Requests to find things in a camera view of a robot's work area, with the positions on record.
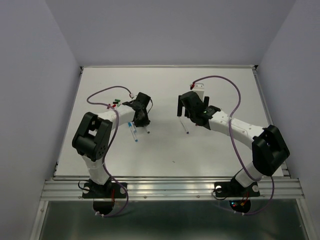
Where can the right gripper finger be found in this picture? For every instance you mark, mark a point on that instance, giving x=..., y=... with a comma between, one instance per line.
x=206, y=100
x=179, y=106

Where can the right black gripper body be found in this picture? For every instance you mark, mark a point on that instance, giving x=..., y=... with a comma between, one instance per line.
x=191, y=106

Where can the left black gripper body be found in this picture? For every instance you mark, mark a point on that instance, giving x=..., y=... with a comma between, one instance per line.
x=141, y=117

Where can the grey marker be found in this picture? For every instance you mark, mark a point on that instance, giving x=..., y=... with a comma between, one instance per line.
x=147, y=130

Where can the purple marker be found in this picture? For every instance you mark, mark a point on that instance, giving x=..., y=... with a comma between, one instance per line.
x=184, y=126

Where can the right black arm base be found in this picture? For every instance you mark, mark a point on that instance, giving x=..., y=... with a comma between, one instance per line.
x=239, y=196

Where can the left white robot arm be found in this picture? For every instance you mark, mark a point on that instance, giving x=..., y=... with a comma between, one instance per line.
x=92, y=137

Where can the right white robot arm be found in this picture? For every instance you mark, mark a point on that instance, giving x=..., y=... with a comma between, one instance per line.
x=267, y=144

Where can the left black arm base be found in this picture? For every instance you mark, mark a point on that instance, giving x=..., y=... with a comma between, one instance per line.
x=104, y=197

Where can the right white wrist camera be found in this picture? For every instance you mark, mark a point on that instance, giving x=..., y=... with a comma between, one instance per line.
x=198, y=88

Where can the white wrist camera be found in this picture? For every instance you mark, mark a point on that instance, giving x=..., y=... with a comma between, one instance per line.
x=142, y=99
x=198, y=88

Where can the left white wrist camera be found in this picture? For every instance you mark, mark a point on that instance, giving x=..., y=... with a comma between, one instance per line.
x=142, y=99

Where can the aluminium front rail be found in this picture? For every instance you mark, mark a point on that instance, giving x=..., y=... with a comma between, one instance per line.
x=141, y=189

